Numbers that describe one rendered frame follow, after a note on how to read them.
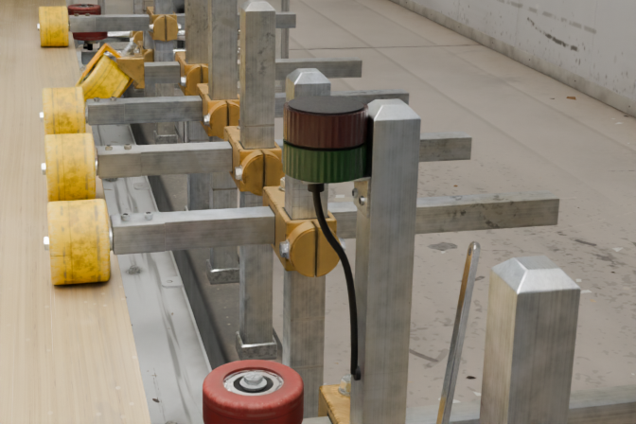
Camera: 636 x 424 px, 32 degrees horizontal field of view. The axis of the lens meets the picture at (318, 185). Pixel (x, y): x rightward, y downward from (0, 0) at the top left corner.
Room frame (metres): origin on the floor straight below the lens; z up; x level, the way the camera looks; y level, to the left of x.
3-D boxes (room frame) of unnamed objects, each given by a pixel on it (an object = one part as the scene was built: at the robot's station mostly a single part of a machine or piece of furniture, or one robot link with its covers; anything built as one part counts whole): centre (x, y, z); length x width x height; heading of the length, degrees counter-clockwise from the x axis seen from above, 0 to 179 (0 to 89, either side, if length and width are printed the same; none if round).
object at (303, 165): (0.76, 0.00, 1.10); 0.06 x 0.06 x 0.02
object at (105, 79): (1.74, 0.35, 0.93); 0.09 x 0.08 x 0.09; 104
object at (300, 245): (1.03, 0.02, 0.95); 0.14 x 0.06 x 0.05; 14
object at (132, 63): (1.74, 0.33, 0.95); 0.10 x 0.04 x 0.10; 104
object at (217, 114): (1.52, 0.14, 0.95); 0.14 x 0.06 x 0.05; 14
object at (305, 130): (0.76, 0.00, 1.13); 0.06 x 0.06 x 0.02
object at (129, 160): (1.30, 0.05, 0.95); 0.50 x 0.04 x 0.04; 104
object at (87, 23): (2.27, 0.30, 0.95); 0.50 x 0.04 x 0.04; 104
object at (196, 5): (1.74, 0.20, 0.88); 0.04 x 0.04 x 0.48; 14
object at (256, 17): (1.25, 0.07, 0.90); 0.04 x 0.04 x 0.48; 14
